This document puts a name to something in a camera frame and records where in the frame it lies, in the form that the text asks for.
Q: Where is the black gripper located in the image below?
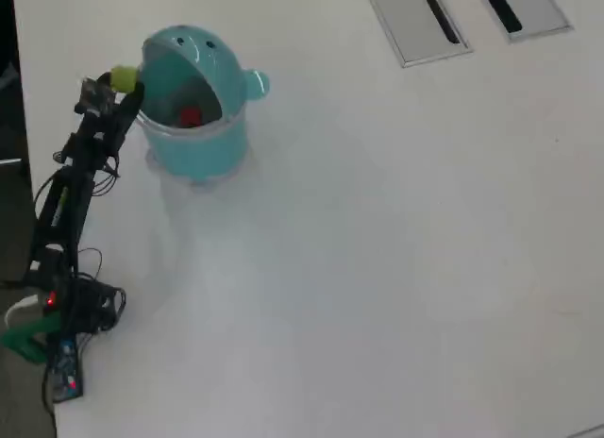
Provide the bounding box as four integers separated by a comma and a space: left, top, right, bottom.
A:
69, 70, 146, 171

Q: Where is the green lego block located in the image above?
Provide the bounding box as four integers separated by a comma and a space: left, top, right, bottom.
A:
110, 65, 141, 93

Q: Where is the teal whale-shaped bin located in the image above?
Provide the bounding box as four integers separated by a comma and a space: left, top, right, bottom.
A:
134, 25, 273, 194

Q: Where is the green table clamp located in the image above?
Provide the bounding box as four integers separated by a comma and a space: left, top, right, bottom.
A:
0, 312, 62, 363

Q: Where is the blue motor controller board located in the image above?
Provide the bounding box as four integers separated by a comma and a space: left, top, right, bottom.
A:
46, 336, 85, 404

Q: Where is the thin black servo cable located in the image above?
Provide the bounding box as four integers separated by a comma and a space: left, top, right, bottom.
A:
92, 157, 122, 196

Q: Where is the silver table cable hatch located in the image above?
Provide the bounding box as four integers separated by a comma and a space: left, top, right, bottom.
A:
361, 0, 473, 69
478, 0, 575, 43

